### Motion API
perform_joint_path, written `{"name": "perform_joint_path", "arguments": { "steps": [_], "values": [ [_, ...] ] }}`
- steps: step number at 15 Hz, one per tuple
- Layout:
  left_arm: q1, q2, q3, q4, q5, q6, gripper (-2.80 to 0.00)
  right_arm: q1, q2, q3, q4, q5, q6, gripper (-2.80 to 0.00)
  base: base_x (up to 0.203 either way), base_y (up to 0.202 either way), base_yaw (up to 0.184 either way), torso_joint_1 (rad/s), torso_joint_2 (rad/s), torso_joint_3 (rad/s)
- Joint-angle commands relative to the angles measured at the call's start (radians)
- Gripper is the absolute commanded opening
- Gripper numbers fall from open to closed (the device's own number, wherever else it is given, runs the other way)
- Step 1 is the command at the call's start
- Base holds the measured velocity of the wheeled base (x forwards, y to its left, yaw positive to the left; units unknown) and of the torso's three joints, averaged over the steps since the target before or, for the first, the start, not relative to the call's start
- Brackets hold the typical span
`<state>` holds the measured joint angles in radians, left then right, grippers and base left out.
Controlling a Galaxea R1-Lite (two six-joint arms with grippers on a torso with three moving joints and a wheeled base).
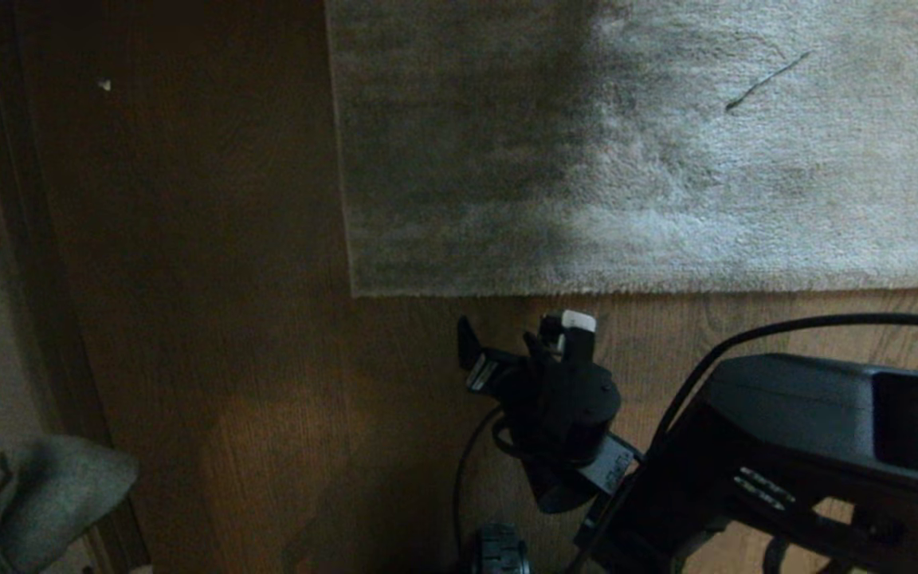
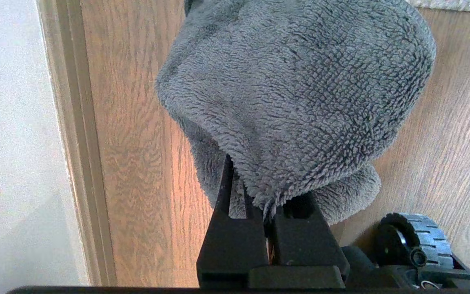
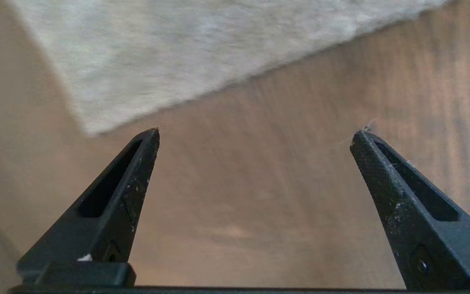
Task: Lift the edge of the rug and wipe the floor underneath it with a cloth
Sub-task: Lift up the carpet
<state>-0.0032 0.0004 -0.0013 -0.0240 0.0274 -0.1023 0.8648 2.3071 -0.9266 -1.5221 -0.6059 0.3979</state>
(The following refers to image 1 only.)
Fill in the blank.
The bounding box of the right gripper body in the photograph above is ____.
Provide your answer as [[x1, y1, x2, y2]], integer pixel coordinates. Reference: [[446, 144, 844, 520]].
[[465, 349, 622, 468]]

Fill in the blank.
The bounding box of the grey cloth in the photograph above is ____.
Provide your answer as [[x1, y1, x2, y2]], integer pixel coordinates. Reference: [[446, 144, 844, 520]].
[[0, 434, 139, 574]]

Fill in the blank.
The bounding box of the grey shaggy rug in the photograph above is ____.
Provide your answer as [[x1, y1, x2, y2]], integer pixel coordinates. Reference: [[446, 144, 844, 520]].
[[324, 0, 918, 298]]

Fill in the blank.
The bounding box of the black ribbed round part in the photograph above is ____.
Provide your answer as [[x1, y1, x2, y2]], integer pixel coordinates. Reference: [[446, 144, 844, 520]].
[[463, 522, 533, 574]]

